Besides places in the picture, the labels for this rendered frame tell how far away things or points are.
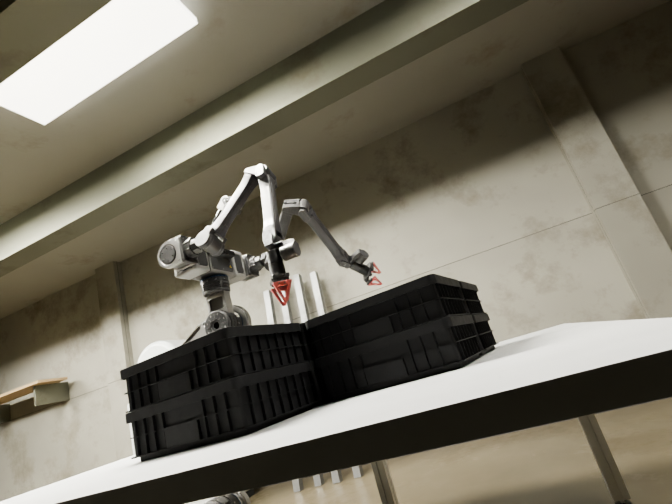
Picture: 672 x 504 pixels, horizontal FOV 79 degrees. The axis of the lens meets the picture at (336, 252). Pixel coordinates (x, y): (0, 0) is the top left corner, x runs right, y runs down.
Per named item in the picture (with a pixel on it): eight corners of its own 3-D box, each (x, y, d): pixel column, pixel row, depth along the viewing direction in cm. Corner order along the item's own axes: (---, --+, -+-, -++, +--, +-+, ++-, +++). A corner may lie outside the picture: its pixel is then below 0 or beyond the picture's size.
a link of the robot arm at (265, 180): (267, 182, 184) (253, 167, 176) (277, 176, 183) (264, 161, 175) (275, 257, 159) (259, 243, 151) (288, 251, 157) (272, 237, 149)
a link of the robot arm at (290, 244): (276, 245, 161) (263, 234, 154) (301, 235, 157) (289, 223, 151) (277, 271, 154) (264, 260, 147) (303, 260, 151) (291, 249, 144)
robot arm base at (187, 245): (195, 264, 180) (191, 239, 184) (210, 258, 178) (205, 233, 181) (181, 261, 173) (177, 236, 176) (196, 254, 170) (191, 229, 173)
